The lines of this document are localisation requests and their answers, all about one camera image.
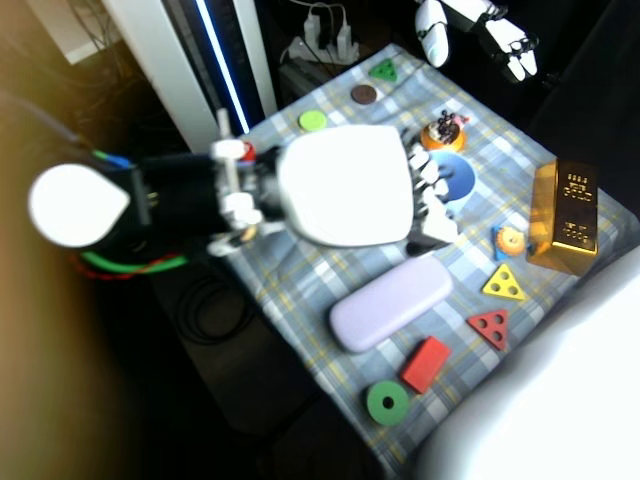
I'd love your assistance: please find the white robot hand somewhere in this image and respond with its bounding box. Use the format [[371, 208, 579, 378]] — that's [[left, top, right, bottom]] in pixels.
[[276, 123, 462, 255], [414, 0, 541, 82]]

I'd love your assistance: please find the chocolate topped cupcake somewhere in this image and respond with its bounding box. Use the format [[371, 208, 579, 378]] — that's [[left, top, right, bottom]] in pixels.
[[419, 110, 469, 152]]

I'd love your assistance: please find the blue plastic cup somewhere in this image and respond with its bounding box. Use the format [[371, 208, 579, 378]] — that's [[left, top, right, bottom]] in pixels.
[[429, 152, 476, 204]]

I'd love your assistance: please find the green triangle block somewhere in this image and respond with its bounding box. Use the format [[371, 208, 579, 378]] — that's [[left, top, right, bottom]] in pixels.
[[368, 58, 399, 82]]

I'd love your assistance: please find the green sandwich cookie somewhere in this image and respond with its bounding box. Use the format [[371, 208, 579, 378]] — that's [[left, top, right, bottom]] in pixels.
[[298, 109, 329, 133]]

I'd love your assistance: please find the brown sandwich cookie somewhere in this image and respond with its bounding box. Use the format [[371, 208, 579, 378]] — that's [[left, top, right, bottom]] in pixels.
[[349, 83, 379, 105]]

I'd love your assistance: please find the blue plaid tablecloth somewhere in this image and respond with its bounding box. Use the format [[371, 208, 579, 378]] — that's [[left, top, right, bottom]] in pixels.
[[219, 42, 640, 476]]

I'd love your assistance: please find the lilac glasses case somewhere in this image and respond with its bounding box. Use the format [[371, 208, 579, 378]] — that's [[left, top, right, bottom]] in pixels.
[[328, 253, 454, 354]]

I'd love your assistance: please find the white power strip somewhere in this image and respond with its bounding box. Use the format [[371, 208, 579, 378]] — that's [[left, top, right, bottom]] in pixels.
[[278, 33, 362, 66]]

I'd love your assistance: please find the blue triangle block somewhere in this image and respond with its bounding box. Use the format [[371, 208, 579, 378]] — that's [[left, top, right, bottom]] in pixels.
[[490, 225, 509, 261]]

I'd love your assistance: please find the beige flower biscuit toy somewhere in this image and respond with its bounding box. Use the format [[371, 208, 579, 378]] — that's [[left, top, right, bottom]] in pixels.
[[499, 225, 526, 257]]

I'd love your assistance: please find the yellow triangle block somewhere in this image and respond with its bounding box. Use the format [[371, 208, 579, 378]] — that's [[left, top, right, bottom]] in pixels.
[[481, 263, 527, 302]]

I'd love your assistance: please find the red rectangular block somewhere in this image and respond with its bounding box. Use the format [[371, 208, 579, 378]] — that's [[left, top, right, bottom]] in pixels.
[[398, 335, 453, 395]]

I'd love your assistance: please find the red triangle block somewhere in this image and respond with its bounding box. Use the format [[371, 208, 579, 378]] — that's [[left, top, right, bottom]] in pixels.
[[467, 308, 510, 351]]

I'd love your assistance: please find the white column with blue light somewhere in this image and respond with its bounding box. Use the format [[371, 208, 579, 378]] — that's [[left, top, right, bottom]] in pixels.
[[102, 0, 279, 154]]

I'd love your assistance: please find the shiny gold bar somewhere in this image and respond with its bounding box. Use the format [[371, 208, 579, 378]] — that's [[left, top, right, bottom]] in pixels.
[[525, 158, 600, 277]]

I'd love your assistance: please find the black coiled cable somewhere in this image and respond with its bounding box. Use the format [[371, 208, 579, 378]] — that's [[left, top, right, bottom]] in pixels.
[[177, 277, 256, 346]]

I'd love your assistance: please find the green ring stacker toy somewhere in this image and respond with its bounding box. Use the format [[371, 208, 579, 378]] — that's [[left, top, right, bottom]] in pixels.
[[366, 380, 411, 427]]

